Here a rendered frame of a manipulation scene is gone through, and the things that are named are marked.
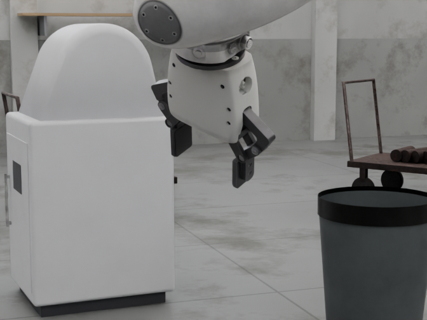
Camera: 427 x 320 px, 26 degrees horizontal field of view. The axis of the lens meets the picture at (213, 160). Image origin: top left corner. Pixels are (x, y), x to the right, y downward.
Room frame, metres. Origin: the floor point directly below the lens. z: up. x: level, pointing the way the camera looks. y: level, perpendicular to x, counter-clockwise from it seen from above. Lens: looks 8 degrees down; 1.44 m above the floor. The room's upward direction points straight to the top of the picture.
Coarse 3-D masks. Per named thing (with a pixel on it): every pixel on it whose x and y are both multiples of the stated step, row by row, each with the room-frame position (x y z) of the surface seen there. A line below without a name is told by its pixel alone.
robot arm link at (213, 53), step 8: (248, 32) 0.98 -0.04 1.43; (232, 40) 0.95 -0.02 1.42; (240, 40) 0.96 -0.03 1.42; (248, 40) 0.96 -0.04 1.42; (184, 48) 0.96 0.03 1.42; (192, 48) 0.95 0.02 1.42; (200, 48) 0.95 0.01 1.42; (208, 48) 0.95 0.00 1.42; (216, 48) 0.95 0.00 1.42; (224, 48) 0.95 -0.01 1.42; (232, 48) 0.95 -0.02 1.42; (240, 48) 0.97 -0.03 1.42; (248, 48) 0.97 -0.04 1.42; (184, 56) 0.96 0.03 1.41; (192, 56) 0.96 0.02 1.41; (200, 56) 0.95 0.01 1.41; (208, 56) 0.95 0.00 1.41; (216, 56) 0.95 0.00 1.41; (224, 56) 0.95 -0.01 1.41; (232, 56) 0.97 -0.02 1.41
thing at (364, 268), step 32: (320, 192) 4.25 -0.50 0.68; (352, 192) 4.39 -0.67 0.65; (384, 192) 4.39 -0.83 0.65; (416, 192) 4.30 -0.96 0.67; (320, 224) 4.13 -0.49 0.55; (352, 224) 3.91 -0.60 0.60; (384, 224) 3.87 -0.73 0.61; (416, 224) 3.91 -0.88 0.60; (352, 256) 3.93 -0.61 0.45; (384, 256) 3.89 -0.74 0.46; (416, 256) 3.94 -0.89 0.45; (352, 288) 3.94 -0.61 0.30; (384, 288) 3.90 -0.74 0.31; (416, 288) 3.96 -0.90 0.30
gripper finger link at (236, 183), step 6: (252, 144) 1.02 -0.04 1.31; (246, 150) 1.01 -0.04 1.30; (252, 150) 1.01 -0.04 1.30; (258, 150) 1.00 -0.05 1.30; (252, 156) 1.01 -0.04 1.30; (234, 162) 1.02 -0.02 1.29; (246, 162) 1.02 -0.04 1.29; (252, 162) 1.03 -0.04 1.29; (234, 168) 1.03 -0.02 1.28; (240, 168) 1.03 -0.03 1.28; (246, 168) 1.03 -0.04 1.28; (252, 168) 1.04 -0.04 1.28; (234, 174) 1.03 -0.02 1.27; (240, 174) 1.04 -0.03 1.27; (246, 174) 1.03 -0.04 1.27; (252, 174) 1.04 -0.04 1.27; (234, 180) 1.04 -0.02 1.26; (240, 180) 1.04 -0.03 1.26; (246, 180) 1.04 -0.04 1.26; (234, 186) 1.04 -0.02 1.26
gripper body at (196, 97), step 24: (168, 72) 1.02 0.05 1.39; (192, 72) 0.99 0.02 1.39; (216, 72) 0.97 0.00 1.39; (240, 72) 0.97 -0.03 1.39; (168, 96) 1.04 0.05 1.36; (192, 96) 1.01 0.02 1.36; (216, 96) 0.98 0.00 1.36; (240, 96) 0.98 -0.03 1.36; (192, 120) 1.03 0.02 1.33; (216, 120) 1.00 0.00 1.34; (240, 120) 0.99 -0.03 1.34
